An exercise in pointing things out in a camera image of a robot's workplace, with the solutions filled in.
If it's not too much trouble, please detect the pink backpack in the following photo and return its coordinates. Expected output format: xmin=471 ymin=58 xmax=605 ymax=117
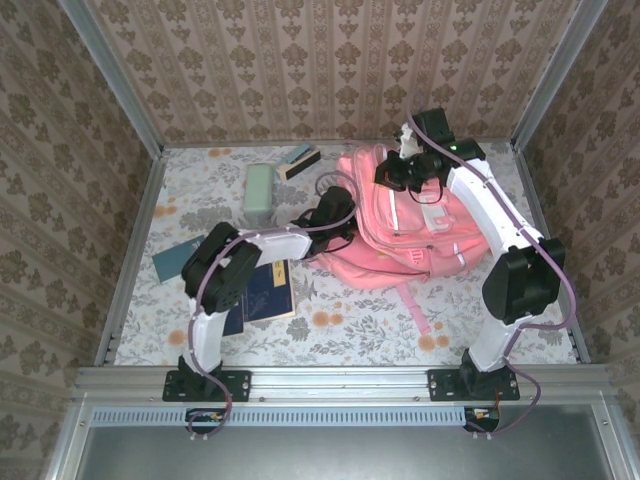
xmin=307 ymin=141 xmax=494 ymax=337

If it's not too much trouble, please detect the navy book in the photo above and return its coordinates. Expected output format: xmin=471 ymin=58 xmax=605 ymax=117
xmin=222 ymin=259 xmax=297 ymax=337

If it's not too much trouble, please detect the teal book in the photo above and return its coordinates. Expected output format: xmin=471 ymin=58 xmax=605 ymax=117
xmin=152 ymin=239 xmax=206 ymax=285

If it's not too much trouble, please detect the mint green pencil case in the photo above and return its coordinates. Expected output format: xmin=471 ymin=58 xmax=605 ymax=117
xmin=242 ymin=163 xmax=276 ymax=217

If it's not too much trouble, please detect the black wooden board eraser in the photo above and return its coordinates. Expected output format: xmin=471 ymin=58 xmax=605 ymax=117
xmin=275 ymin=148 xmax=322 ymax=182

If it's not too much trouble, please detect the floral table covering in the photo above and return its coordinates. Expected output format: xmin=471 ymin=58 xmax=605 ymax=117
xmin=113 ymin=143 xmax=579 ymax=367

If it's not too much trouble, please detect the steel sheet panel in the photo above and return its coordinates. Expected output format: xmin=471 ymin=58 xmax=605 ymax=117
xmin=47 ymin=404 xmax=640 ymax=480

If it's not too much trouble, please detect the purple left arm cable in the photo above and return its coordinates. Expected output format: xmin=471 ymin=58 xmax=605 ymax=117
xmin=187 ymin=169 xmax=361 ymax=444

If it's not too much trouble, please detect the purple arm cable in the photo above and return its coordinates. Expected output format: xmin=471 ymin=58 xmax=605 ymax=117
xmin=404 ymin=89 xmax=580 ymax=441
xmin=187 ymin=169 xmax=361 ymax=444

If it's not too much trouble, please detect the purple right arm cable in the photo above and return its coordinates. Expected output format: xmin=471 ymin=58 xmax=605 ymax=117
xmin=404 ymin=89 xmax=580 ymax=441

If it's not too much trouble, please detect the aluminium frame post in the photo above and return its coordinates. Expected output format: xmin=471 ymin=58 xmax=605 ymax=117
xmin=58 ymin=0 xmax=165 ymax=157
xmin=510 ymin=0 xmax=609 ymax=151

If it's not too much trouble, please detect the aluminium base frame rail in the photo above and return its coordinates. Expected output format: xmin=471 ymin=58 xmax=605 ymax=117
xmin=74 ymin=364 xmax=619 ymax=405

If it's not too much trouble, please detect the grey slotted cable duct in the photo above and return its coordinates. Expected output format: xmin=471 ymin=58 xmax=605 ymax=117
xmin=91 ymin=405 xmax=469 ymax=428

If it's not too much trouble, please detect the aluminium side frame rail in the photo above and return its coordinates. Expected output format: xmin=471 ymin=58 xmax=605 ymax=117
xmin=94 ymin=149 xmax=167 ymax=369
xmin=512 ymin=144 xmax=592 ymax=365

